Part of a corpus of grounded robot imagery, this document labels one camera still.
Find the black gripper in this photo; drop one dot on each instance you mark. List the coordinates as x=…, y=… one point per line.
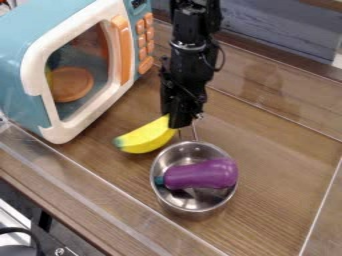
x=185, y=73

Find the yellow toy banana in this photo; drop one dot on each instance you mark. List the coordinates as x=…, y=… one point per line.
x=148, y=138

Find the silver pot with wire handle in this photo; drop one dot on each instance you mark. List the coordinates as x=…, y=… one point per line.
x=193, y=203

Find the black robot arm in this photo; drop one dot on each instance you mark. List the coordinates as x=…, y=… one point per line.
x=196, y=21

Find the purple toy eggplant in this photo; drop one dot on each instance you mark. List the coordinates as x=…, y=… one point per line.
x=214, y=173

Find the blue toy microwave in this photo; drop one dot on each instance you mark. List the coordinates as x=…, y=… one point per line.
x=72, y=56

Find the clear acrylic tray wall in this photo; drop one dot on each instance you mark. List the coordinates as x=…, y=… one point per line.
x=114, y=221

